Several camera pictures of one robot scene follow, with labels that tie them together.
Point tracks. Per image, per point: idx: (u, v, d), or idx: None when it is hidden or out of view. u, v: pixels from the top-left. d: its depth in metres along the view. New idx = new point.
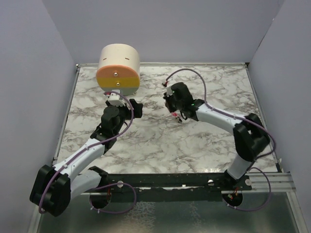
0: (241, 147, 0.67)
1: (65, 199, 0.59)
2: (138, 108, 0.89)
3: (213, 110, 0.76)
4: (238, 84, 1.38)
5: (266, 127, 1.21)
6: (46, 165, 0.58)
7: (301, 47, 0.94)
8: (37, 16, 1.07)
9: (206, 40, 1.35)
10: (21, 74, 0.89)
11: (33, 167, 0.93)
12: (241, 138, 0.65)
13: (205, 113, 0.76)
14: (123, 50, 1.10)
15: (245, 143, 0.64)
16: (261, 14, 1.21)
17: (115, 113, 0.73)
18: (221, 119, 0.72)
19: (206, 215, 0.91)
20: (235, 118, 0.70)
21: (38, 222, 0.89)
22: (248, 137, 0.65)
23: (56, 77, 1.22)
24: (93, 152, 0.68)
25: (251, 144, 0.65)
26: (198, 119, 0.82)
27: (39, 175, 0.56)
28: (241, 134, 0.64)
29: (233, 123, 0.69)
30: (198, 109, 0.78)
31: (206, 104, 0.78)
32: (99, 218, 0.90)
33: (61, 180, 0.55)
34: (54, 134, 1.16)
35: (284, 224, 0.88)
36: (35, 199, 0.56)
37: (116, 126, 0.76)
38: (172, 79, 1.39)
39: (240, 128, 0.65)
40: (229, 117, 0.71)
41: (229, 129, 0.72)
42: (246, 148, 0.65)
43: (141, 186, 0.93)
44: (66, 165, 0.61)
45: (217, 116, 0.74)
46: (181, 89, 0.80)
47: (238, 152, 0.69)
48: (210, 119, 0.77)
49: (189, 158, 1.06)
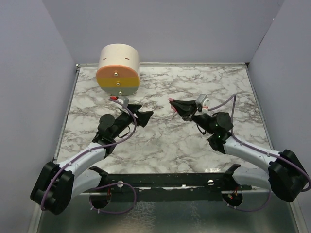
0: (277, 185, 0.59)
1: (67, 196, 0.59)
2: (142, 117, 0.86)
3: (242, 144, 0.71)
4: (238, 84, 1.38)
5: (266, 127, 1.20)
6: (51, 162, 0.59)
7: (301, 46, 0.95)
8: (36, 15, 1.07)
9: (206, 40, 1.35)
10: (21, 74, 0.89)
11: (33, 168, 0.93)
12: (278, 177, 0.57)
13: (234, 147, 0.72)
14: (124, 50, 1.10)
15: (282, 183, 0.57)
16: (261, 15, 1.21)
17: (112, 122, 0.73)
18: (253, 155, 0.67)
19: (206, 216, 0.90)
20: (269, 155, 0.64)
21: (37, 222, 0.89)
22: (286, 177, 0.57)
23: (56, 77, 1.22)
24: (95, 155, 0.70)
25: (290, 185, 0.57)
26: (226, 152, 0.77)
27: (43, 171, 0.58)
28: (278, 174, 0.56)
29: (267, 161, 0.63)
30: (225, 142, 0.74)
31: (234, 137, 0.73)
32: (99, 218, 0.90)
33: (65, 176, 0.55)
34: (54, 134, 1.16)
35: (284, 225, 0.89)
36: (36, 196, 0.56)
37: (115, 133, 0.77)
38: (172, 79, 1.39)
39: (277, 168, 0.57)
40: (262, 153, 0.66)
41: (261, 165, 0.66)
42: (283, 187, 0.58)
43: (141, 186, 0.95)
44: (71, 163, 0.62)
45: (248, 152, 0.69)
46: (229, 129, 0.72)
47: (274, 189, 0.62)
48: (240, 153, 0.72)
49: (189, 158, 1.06)
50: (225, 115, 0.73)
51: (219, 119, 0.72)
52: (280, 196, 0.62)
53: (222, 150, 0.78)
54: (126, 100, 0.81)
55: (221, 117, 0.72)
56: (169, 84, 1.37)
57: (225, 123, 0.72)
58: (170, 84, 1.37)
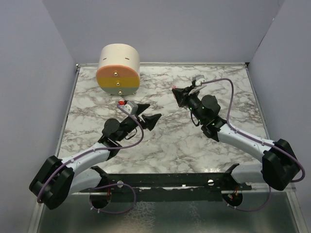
0: (269, 175, 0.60)
1: (64, 194, 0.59)
2: (148, 122, 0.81)
3: (237, 132, 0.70)
4: (238, 84, 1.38)
5: (266, 127, 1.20)
6: (54, 156, 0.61)
7: (301, 46, 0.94)
8: (36, 15, 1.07)
9: (206, 39, 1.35)
10: (21, 73, 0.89)
11: (33, 168, 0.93)
12: (271, 167, 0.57)
13: (229, 135, 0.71)
14: (124, 50, 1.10)
15: (275, 172, 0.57)
16: (261, 15, 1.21)
17: (116, 128, 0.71)
18: (247, 143, 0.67)
19: (206, 216, 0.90)
20: (263, 144, 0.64)
21: (37, 222, 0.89)
22: (279, 166, 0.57)
23: (56, 77, 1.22)
24: (99, 155, 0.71)
25: (282, 174, 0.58)
26: (219, 139, 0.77)
27: (45, 164, 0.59)
28: (271, 163, 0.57)
29: (261, 149, 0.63)
30: (219, 130, 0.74)
31: (230, 124, 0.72)
32: (98, 219, 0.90)
33: (65, 173, 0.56)
34: (54, 134, 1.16)
35: (285, 225, 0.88)
36: (36, 187, 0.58)
37: (121, 136, 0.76)
38: (172, 79, 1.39)
39: (271, 156, 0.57)
40: (256, 142, 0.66)
41: (255, 154, 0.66)
42: (275, 176, 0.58)
43: (141, 186, 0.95)
44: (73, 160, 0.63)
45: (242, 141, 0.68)
46: (215, 111, 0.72)
47: (265, 178, 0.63)
48: (234, 141, 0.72)
49: (189, 158, 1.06)
50: (211, 97, 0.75)
51: (205, 102, 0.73)
52: (270, 185, 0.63)
53: (216, 138, 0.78)
54: (134, 107, 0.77)
55: (207, 100, 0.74)
56: (169, 84, 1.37)
57: (211, 104, 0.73)
58: (170, 84, 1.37)
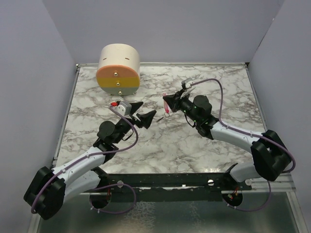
0: (261, 166, 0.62)
1: (58, 203, 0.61)
2: (145, 120, 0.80)
3: (228, 128, 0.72)
4: (238, 84, 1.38)
5: (266, 127, 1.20)
6: (45, 167, 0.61)
7: (301, 46, 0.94)
8: (36, 15, 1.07)
9: (206, 39, 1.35)
10: (21, 73, 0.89)
11: (33, 168, 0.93)
12: (260, 156, 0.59)
13: (220, 131, 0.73)
14: (124, 50, 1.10)
15: (265, 161, 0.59)
16: (261, 15, 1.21)
17: (111, 130, 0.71)
18: (236, 136, 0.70)
19: (206, 215, 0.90)
20: (252, 136, 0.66)
21: (37, 222, 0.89)
22: (267, 155, 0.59)
23: (56, 77, 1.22)
24: (93, 161, 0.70)
25: (272, 163, 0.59)
26: (213, 137, 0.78)
27: (37, 176, 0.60)
28: (260, 152, 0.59)
29: (250, 141, 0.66)
30: (212, 128, 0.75)
31: (221, 122, 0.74)
32: (99, 218, 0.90)
33: (57, 185, 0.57)
34: (54, 134, 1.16)
35: (284, 225, 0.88)
36: (29, 199, 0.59)
37: (117, 138, 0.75)
38: (172, 78, 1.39)
39: (259, 146, 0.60)
40: (245, 134, 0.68)
41: (246, 146, 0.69)
42: (266, 166, 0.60)
43: (141, 186, 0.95)
44: (64, 170, 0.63)
45: (233, 135, 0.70)
46: (207, 109, 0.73)
47: (259, 170, 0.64)
48: (226, 137, 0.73)
49: (189, 158, 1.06)
50: (202, 97, 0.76)
51: (196, 102, 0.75)
52: (265, 177, 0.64)
53: (211, 136, 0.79)
54: (128, 107, 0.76)
55: (198, 99, 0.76)
56: (169, 84, 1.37)
57: (202, 103, 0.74)
58: (169, 84, 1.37)
